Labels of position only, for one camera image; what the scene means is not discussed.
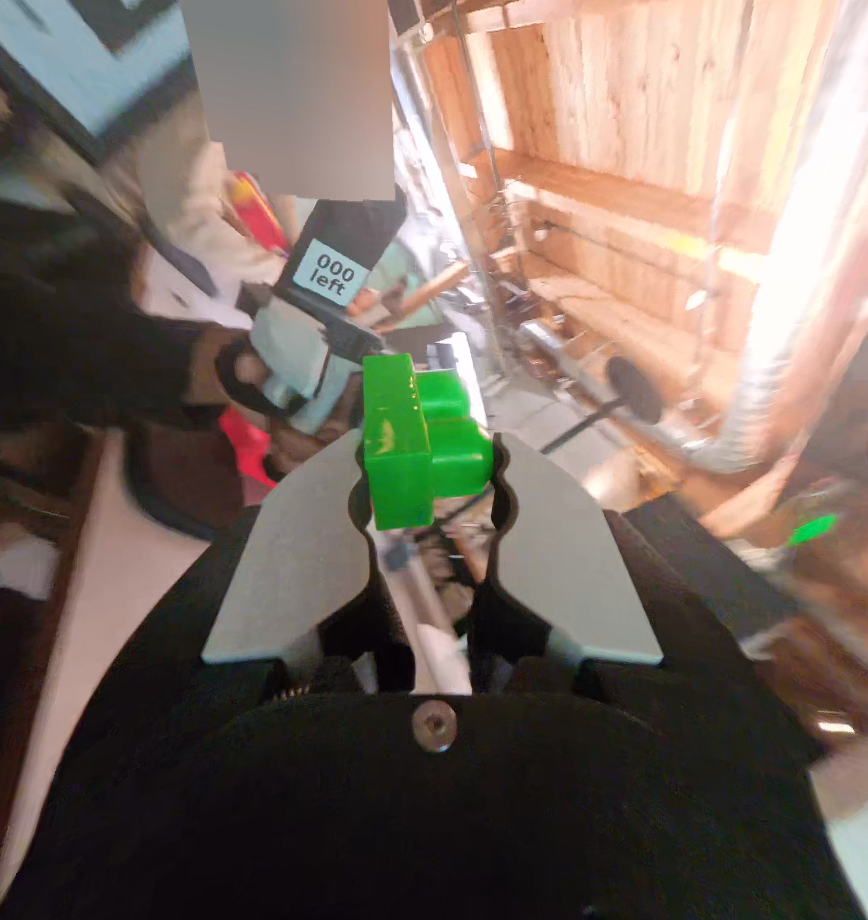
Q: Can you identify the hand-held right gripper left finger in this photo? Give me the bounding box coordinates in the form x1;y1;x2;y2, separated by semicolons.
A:
201;428;373;664

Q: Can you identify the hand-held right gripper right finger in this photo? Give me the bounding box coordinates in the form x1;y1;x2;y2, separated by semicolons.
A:
490;431;666;666

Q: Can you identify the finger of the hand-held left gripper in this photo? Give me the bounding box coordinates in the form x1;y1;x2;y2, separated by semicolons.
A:
312;354;364;434

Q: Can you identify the green toy block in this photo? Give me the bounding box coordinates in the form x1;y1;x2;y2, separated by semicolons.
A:
362;354;494;531

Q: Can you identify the person's left forearm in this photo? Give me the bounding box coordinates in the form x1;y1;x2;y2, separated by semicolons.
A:
0;237;222;428

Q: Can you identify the person's left hand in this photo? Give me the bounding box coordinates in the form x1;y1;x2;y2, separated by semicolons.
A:
188;325;352;484

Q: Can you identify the large red storage bin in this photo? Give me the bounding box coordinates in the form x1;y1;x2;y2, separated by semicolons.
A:
218;408;278;490

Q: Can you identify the brown mesh chair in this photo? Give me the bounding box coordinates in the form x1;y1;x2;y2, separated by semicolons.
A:
123;420;251;541

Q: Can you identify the black floor lamp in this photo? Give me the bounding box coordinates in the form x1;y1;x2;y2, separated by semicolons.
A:
540;356;663;455

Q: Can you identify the green exit sign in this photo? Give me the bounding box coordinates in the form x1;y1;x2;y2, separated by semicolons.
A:
788;512;839;547

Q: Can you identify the silver air duct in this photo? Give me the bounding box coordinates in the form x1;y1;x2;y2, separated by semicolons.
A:
516;320;622;403
649;108;859;477

